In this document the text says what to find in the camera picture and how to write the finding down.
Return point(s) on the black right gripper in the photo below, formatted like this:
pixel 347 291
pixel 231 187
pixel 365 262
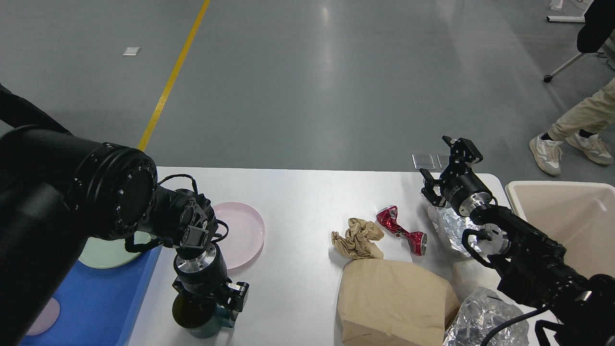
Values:
pixel 463 190

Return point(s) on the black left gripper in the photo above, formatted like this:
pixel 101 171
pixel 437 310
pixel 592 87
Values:
pixel 203 276

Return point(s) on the dark teal mug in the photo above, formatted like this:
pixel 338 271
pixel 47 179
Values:
pixel 202 320

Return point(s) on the pink plastic plate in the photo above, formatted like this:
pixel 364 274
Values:
pixel 246 233

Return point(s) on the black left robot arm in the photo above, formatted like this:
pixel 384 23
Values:
pixel 59 190

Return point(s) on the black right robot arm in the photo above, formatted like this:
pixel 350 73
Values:
pixel 530 265

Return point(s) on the crushed red can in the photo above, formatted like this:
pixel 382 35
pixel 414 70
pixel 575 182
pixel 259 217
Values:
pixel 417 240

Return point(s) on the white crumpled tissue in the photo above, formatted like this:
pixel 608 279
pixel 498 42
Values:
pixel 469 275

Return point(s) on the blue plastic tray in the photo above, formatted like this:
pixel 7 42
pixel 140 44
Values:
pixel 99 307

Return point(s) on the crumpled brown paper ball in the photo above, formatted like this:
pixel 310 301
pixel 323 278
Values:
pixel 359 240

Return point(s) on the green plastic plate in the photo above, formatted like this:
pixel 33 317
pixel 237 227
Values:
pixel 104 254

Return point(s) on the beige plastic bin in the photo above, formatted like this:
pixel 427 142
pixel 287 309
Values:
pixel 578 215

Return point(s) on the person in beige trousers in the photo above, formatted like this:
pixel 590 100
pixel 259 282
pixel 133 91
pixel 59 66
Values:
pixel 579 127

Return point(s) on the crumpled foil ball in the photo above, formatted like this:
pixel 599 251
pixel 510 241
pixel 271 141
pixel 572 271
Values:
pixel 478 314

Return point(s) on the brown paper bag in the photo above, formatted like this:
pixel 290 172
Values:
pixel 394 303

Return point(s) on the pink mug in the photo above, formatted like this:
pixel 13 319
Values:
pixel 46 319

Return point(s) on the person in black trousers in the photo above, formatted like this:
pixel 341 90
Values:
pixel 16 112

